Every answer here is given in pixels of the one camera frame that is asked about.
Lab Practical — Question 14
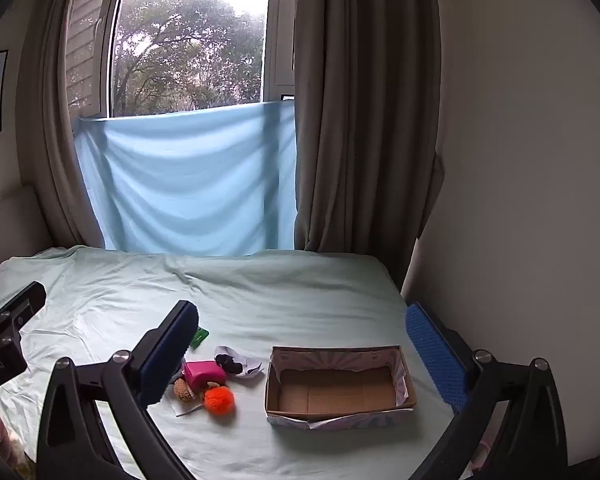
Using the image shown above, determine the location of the beige headboard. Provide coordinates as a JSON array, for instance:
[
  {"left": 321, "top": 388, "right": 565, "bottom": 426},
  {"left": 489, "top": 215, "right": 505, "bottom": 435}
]
[{"left": 0, "top": 185, "right": 56, "bottom": 262}]

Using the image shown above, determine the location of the pink soft block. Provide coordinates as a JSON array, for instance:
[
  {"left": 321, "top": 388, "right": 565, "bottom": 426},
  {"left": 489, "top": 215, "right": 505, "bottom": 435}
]
[{"left": 184, "top": 360, "right": 227, "bottom": 391}]

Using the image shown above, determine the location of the light blue hanging cloth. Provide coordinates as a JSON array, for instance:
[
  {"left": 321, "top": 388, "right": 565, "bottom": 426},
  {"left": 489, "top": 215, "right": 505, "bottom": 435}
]
[{"left": 74, "top": 100, "right": 299, "bottom": 254}]

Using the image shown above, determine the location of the brown plush toy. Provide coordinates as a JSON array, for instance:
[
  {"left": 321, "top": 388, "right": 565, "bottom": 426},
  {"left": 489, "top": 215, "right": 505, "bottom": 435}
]
[{"left": 173, "top": 377, "right": 196, "bottom": 404}]

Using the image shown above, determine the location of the brown curtain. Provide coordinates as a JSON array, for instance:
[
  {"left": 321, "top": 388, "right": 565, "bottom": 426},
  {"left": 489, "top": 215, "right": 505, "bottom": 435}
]
[
  {"left": 292, "top": 0, "right": 447, "bottom": 263},
  {"left": 17, "top": 0, "right": 131, "bottom": 250}
]

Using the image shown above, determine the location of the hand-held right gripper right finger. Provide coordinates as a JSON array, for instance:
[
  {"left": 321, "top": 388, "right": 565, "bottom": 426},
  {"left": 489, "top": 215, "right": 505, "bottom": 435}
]
[{"left": 405, "top": 302, "right": 568, "bottom": 480}]

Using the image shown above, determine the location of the window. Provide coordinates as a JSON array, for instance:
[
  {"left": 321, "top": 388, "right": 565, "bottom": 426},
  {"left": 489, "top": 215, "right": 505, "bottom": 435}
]
[{"left": 62, "top": 0, "right": 297, "bottom": 122}]

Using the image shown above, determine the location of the patterned cardboard box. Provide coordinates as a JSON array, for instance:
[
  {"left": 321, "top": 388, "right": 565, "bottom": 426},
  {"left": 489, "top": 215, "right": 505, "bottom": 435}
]
[{"left": 265, "top": 344, "right": 419, "bottom": 432}]

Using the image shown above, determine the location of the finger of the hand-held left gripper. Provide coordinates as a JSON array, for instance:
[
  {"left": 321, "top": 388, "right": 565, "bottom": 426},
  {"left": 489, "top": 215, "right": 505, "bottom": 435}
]
[{"left": 0, "top": 282, "right": 47, "bottom": 356}]

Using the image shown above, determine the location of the black soft item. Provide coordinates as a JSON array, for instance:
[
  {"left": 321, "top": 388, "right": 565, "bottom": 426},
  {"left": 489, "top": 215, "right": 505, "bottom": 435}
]
[{"left": 215, "top": 354, "right": 244, "bottom": 375}]

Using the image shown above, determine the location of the grey cloth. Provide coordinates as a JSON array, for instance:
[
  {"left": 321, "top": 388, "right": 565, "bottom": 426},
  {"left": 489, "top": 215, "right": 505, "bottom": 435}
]
[{"left": 214, "top": 345, "right": 267, "bottom": 386}]

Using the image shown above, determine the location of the white tissue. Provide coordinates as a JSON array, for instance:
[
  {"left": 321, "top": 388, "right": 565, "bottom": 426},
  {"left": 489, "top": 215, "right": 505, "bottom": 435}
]
[{"left": 175, "top": 399, "right": 207, "bottom": 419}]

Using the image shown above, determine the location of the orange pompom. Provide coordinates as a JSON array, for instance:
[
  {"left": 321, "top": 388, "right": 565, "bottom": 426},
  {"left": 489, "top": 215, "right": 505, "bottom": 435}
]
[{"left": 202, "top": 386, "right": 237, "bottom": 415}]

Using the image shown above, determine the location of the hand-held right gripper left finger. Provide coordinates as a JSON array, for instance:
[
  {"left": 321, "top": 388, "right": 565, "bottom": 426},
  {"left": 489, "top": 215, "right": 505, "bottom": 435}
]
[{"left": 35, "top": 300, "right": 201, "bottom": 480}]

